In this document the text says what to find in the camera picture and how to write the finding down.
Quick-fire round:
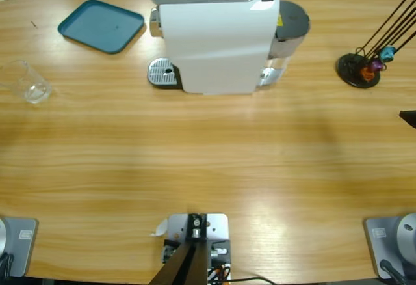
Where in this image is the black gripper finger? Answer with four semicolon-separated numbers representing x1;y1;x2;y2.
398;109;416;126

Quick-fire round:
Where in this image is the teal coffee capsule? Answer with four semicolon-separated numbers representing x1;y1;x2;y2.
380;46;396;62

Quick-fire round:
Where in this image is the clear glass cup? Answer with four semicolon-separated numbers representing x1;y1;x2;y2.
0;59;53;105

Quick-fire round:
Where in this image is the orange coffee capsule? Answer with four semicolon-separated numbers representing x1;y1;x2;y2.
359;66;374;83

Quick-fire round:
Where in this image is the purple coffee capsule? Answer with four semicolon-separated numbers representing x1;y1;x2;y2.
370;59;387;73

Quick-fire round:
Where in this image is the white capsule coffee machine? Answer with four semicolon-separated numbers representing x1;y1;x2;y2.
148;0;281;96

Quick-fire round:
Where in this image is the black capsule holder with rods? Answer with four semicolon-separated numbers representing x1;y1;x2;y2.
336;0;416;89

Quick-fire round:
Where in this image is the clear water tank dark lid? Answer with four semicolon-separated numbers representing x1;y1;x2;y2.
258;0;311;87

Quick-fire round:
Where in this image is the metal drip tray grate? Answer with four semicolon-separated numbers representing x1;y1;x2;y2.
148;57;183;90

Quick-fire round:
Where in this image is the white paper tag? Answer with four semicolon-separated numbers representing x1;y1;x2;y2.
149;219;169;238

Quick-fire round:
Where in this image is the teal plastic tray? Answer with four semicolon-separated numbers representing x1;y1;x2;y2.
57;0;146;55

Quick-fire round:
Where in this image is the grey base plate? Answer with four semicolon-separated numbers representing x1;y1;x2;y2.
0;217;39;278
363;216;416;279

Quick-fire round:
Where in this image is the black base cable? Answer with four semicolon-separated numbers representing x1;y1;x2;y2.
379;258;407;285
0;252;16;279

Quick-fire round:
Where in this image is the black mount cable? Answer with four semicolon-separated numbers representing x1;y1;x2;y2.
224;276;279;285

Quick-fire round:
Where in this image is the orange cable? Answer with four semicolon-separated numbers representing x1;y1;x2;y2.
207;264;231;281

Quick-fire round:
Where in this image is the dark camera post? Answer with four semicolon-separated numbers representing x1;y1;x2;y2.
149;213;209;285

